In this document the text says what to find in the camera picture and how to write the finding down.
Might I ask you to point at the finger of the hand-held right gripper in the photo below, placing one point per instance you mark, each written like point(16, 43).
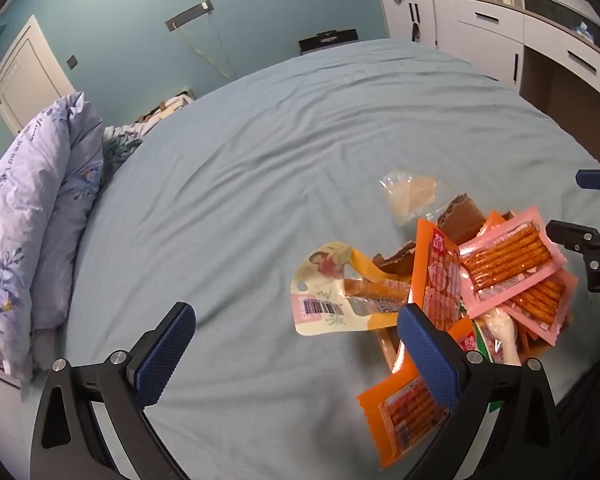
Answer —
point(575, 237)
point(596, 178)

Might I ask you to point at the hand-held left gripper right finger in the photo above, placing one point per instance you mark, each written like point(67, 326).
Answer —
point(430, 355)

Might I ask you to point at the clear plastic snack packet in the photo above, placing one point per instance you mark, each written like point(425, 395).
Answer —
point(412, 197)

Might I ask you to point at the pink spicy stick packet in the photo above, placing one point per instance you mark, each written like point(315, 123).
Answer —
point(545, 305)
point(505, 260)

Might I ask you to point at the white desk with drawers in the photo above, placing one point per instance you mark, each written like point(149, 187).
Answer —
point(565, 55)

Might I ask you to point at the large orange snack packet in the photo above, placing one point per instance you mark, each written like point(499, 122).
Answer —
point(432, 270)

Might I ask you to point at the white cabinet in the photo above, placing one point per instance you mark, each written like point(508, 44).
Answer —
point(450, 35)

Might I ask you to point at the white door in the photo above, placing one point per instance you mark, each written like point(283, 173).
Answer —
point(25, 75)

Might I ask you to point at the bedside clutter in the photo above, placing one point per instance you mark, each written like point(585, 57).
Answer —
point(172, 104)

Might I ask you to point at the cream yellow snack packet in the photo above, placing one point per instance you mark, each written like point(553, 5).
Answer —
point(325, 270)

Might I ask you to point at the green white snack packet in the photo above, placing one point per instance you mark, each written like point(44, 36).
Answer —
point(500, 332)

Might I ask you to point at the green patterned cloth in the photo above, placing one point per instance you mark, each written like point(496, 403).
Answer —
point(122, 142)

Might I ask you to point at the wall-mounted bar lamp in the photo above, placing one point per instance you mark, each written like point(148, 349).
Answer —
point(190, 15)

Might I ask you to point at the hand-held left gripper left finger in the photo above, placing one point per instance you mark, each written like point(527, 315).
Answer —
point(165, 355)

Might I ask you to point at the black box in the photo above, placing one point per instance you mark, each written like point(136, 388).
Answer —
point(330, 41)

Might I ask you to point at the brown cardboard box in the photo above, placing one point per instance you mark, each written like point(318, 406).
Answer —
point(460, 220)

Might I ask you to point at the grey wall switch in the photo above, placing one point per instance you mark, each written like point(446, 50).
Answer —
point(72, 61)

